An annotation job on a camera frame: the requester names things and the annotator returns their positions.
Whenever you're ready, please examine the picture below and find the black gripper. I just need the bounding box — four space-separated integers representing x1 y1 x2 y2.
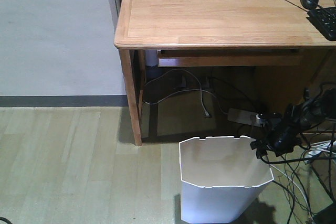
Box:
250 119 302 158

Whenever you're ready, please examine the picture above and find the white plastic trash bin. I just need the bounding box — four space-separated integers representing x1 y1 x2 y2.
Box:
179 135 274 223

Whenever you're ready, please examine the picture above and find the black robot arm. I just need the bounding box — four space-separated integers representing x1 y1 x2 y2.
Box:
250 88 335 159

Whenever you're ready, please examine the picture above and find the beige power strip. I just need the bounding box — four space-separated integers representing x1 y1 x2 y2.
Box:
227 108 265 127

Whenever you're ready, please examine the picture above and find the light wooden desk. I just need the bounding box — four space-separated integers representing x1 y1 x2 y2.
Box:
114 0 335 146

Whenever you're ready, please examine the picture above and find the black keyboard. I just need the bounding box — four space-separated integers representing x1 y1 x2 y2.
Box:
307 7 335 41

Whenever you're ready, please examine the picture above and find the black computer mouse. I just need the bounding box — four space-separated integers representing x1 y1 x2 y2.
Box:
300 0 319 10

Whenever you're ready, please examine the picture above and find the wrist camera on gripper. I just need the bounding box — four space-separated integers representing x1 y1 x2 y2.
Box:
256 112 282 127

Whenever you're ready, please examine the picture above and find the white cable under desk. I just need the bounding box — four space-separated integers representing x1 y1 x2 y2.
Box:
143 68 229 119

